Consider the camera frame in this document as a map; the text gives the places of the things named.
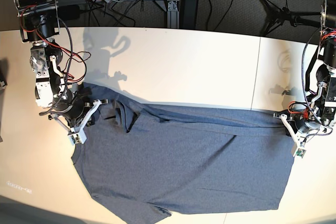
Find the black power brick left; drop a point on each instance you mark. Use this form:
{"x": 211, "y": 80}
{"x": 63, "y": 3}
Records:
{"x": 71, "y": 12}

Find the blue grey T-shirt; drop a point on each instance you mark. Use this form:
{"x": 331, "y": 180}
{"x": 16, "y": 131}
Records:
{"x": 142, "y": 165}

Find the aluminium table leg profile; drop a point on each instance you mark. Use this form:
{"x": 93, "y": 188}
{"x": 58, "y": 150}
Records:
{"x": 172, "y": 12}

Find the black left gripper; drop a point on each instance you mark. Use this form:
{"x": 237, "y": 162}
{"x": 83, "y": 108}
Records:
{"x": 305, "y": 123}

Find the black tripod stand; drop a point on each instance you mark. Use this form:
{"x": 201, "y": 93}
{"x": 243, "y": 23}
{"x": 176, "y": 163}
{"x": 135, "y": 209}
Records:
{"x": 276, "y": 17}

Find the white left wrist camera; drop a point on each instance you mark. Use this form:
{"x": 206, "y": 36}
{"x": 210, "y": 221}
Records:
{"x": 298, "y": 150}

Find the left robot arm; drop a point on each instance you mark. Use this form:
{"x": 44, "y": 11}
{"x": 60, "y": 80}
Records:
{"x": 194, "y": 74}

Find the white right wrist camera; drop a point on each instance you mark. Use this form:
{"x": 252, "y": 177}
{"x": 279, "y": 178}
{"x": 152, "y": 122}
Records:
{"x": 77, "y": 136}

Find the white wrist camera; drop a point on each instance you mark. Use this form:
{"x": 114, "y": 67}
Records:
{"x": 298, "y": 150}
{"x": 77, "y": 136}

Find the black power adapter brick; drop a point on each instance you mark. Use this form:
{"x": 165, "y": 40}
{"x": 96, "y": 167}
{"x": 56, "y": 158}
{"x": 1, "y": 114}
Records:
{"x": 188, "y": 14}

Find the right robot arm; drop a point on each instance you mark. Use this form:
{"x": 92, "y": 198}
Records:
{"x": 39, "y": 24}

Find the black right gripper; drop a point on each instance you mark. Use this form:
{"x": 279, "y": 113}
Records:
{"x": 75, "y": 107}

